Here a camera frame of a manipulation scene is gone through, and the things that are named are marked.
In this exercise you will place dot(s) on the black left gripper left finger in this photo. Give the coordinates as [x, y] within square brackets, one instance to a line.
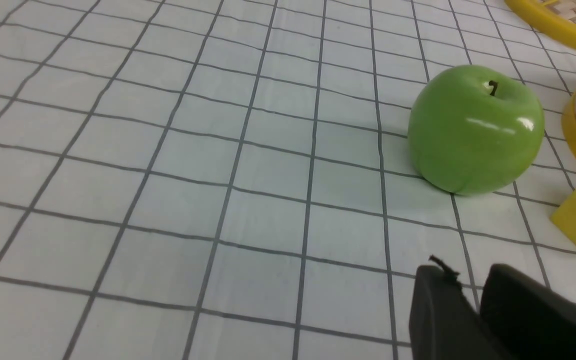
[443, 325]

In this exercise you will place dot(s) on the woven bamboo steamer lid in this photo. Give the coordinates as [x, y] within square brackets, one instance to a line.
[554, 18]

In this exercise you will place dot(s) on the white grid tablecloth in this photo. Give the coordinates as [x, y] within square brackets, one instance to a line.
[230, 179]

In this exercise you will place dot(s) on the green apple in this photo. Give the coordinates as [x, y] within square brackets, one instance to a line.
[473, 130]

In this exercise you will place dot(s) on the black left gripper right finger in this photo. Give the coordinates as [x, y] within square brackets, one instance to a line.
[531, 321]

